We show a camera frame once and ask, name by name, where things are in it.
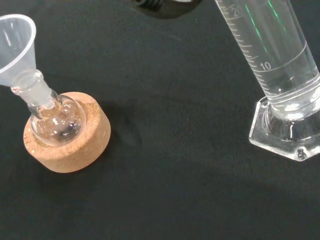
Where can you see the clear plastic funnel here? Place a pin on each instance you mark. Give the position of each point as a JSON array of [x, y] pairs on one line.
[[17, 47]]

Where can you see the clear glass round-bottom flask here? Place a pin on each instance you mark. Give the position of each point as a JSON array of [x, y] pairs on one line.
[[58, 120]]

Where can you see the black bench cloth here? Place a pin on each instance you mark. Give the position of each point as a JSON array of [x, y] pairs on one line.
[[160, 175]]

